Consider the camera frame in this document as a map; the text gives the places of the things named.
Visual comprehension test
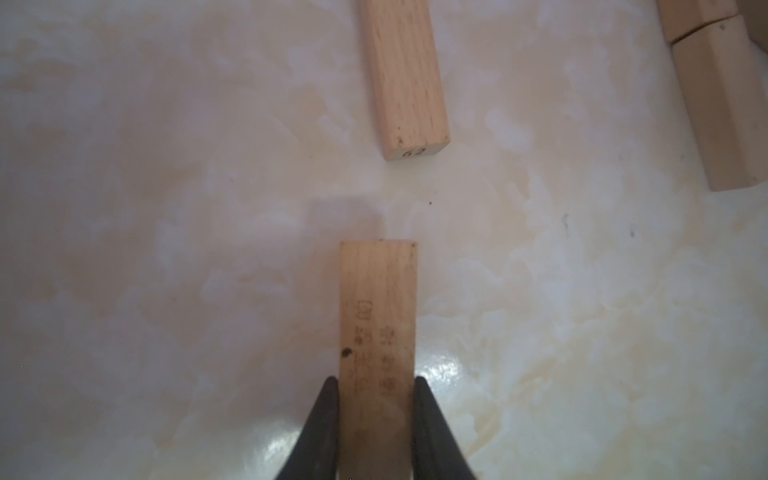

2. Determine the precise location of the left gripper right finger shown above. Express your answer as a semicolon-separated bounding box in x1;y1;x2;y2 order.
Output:
411;376;476;480

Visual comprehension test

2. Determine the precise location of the wooden block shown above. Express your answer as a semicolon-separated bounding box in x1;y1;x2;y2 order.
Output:
672;15;767;192
339;240;418;479
358;0;450;161
656;0;738;44

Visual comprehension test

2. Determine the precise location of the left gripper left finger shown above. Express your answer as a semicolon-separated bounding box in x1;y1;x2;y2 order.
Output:
276;376;340;480

